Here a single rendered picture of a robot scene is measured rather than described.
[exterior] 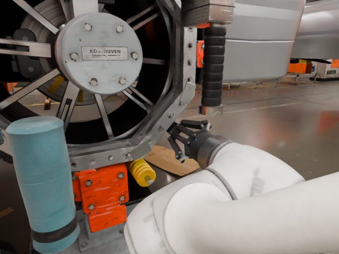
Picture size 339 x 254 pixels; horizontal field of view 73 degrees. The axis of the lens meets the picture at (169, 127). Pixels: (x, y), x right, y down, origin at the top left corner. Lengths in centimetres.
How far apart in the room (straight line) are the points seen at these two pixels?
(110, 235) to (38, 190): 50
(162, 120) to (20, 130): 34
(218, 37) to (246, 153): 20
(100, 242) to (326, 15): 264
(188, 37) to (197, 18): 21
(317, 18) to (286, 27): 175
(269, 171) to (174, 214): 16
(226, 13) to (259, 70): 63
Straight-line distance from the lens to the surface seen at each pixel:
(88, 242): 92
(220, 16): 41
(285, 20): 111
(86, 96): 80
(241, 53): 94
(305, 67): 441
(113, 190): 64
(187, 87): 63
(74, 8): 55
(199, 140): 52
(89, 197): 63
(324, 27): 280
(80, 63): 39
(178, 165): 182
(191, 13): 44
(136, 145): 61
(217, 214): 25
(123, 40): 41
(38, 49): 64
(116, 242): 91
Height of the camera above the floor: 86
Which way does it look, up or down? 18 degrees down
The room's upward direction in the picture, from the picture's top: straight up
